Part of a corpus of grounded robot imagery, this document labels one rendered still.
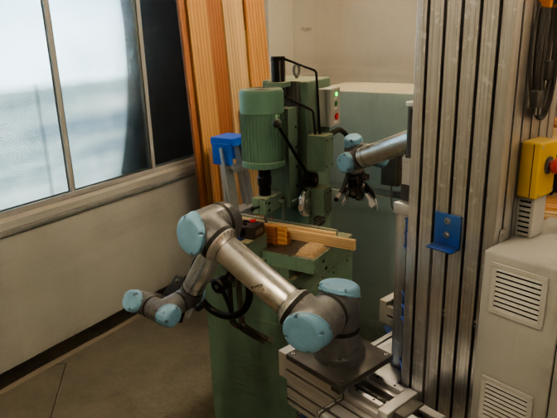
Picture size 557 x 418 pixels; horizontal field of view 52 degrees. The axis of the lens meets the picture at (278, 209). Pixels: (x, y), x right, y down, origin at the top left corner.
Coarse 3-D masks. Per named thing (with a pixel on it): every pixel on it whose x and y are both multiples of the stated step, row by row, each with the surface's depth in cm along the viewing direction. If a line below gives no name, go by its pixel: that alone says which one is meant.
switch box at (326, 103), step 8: (328, 88) 240; (336, 88) 241; (320, 96) 239; (328, 96) 237; (336, 96) 241; (320, 104) 240; (328, 104) 238; (320, 112) 241; (328, 112) 239; (336, 112) 243; (320, 120) 242; (328, 120) 240
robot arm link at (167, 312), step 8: (152, 296) 188; (168, 296) 188; (176, 296) 189; (144, 304) 185; (152, 304) 184; (160, 304) 183; (168, 304) 183; (176, 304) 186; (184, 304) 189; (144, 312) 185; (152, 312) 183; (160, 312) 182; (168, 312) 181; (176, 312) 183; (160, 320) 182; (168, 320) 181; (176, 320) 184
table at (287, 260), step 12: (264, 252) 222; (276, 252) 220; (288, 252) 219; (324, 252) 219; (336, 252) 228; (276, 264) 221; (288, 264) 218; (300, 264) 215; (312, 264) 212; (324, 264) 220
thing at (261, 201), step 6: (276, 192) 238; (282, 192) 240; (252, 198) 232; (258, 198) 231; (264, 198) 231; (270, 198) 232; (276, 198) 236; (252, 204) 233; (258, 204) 232; (264, 204) 230; (270, 204) 233; (276, 204) 237; (258, 210) 232; (264, 210) 231; (270, 210) 233; (276, 210) 238
